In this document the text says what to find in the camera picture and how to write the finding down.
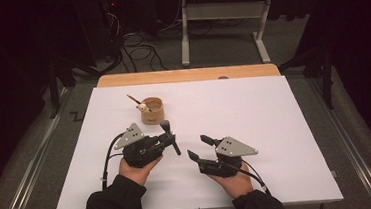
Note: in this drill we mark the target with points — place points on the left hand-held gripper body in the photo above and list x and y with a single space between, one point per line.
140 151

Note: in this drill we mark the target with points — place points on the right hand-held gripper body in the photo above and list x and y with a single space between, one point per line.
234 151

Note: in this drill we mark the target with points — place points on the wooden brush holder cup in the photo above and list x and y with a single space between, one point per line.
153 113

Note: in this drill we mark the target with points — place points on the thin gold ferrule makeup brush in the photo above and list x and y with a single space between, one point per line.
133 99

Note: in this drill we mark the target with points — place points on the person's left hand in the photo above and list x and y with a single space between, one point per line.
135 174

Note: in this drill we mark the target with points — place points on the person's right hand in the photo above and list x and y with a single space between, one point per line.
236 185

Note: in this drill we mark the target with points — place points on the black stand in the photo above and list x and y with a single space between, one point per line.
53 91
328 80

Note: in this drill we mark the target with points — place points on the white metal desk frame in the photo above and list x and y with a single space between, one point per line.
184 34

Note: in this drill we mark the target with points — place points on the metal floor rail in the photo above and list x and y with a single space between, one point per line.
350 145
29 183

